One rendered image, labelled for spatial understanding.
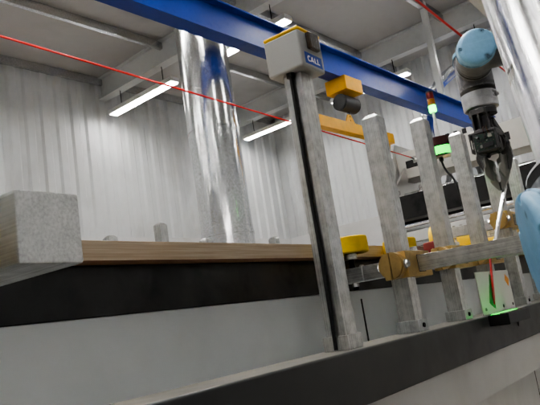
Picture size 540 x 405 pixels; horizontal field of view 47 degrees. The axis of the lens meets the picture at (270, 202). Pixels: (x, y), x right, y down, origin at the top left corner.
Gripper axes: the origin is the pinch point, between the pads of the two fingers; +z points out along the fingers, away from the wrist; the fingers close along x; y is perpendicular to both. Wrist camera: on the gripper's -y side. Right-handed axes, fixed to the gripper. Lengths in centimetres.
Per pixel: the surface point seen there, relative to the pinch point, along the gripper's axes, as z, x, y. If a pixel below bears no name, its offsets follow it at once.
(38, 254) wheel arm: 22, 21, 149
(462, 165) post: -6.9, -7.4, 4.3
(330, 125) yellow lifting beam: -159, -246, -371
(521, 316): 32.6, 0.9, 11.3
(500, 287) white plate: 25.3, -5.3, 2.0
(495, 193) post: -1.5, -7.5, -20.7
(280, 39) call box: -19, -8, 82
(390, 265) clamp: 18, -8, 57
